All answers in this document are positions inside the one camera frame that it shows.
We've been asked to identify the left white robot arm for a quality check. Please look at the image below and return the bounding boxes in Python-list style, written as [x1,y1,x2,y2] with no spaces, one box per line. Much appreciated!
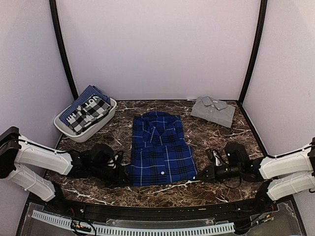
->
[0,126,131,214]

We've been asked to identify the left black frame post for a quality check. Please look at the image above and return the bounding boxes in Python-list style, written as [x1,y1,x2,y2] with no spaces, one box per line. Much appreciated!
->
[49,0,79,100]

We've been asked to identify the white slotted cable duct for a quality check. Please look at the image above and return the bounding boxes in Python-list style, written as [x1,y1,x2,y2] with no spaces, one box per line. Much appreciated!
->
[31,210,235,236]

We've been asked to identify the folded grey polo shirt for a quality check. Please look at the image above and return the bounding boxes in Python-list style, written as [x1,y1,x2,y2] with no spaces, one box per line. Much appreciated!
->
[190,96,235,128]

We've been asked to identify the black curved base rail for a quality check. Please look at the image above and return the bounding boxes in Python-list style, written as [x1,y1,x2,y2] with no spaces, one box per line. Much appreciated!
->
[16,194,307,236]

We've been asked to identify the grey plastic laundry basket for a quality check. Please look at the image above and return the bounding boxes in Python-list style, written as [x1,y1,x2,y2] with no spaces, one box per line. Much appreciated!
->
[53,98,117,143]

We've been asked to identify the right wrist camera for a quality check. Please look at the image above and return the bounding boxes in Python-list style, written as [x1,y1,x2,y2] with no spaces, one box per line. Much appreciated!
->
[205,143,249,168]

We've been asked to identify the small blue checked shirt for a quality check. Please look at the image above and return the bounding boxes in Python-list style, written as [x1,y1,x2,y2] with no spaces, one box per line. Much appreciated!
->
[59,85,111,126]

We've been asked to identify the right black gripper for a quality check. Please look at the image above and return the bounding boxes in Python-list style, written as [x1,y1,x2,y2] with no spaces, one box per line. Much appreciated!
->
[195,162,243,184]

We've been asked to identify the black frame post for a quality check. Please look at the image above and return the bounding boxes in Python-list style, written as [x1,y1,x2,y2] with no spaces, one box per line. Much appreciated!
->
[239,0,268,106]
[49,0,79,100]

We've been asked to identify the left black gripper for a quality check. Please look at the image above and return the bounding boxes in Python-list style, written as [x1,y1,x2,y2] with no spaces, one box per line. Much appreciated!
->
[90,164,133,189]

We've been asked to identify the blue plaid long sleeve shirt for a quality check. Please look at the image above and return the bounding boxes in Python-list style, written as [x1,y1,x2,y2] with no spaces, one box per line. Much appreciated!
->
[126,111,197,186]

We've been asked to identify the black white checked shirt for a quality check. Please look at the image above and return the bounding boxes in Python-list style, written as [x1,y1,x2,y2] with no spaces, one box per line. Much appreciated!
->
[65,94,112,135]

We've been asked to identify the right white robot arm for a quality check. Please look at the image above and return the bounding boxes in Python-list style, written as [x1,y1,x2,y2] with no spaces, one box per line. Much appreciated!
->
[196,141,315,213]

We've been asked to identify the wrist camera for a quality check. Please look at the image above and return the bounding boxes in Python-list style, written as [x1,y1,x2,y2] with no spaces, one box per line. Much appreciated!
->
[82,144,124,169]
[205,143,249,168]

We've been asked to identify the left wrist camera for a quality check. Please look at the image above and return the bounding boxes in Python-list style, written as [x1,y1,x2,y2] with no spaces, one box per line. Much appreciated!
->
[82,144,124,169]

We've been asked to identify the right black frame post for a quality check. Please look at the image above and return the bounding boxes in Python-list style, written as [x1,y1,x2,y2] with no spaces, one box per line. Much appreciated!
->
[239,0,268,106]

